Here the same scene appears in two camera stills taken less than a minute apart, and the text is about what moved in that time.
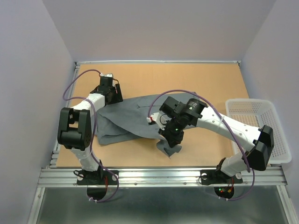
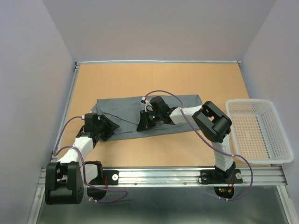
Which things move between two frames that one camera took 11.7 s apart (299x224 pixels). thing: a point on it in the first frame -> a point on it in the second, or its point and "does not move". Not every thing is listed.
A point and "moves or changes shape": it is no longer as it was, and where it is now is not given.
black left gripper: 117,97 -> 110,126
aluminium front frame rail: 55,177 does not move
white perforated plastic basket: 258,113 does not move
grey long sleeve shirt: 127,121 moves or changes shape
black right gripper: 173,140 -> 144,123
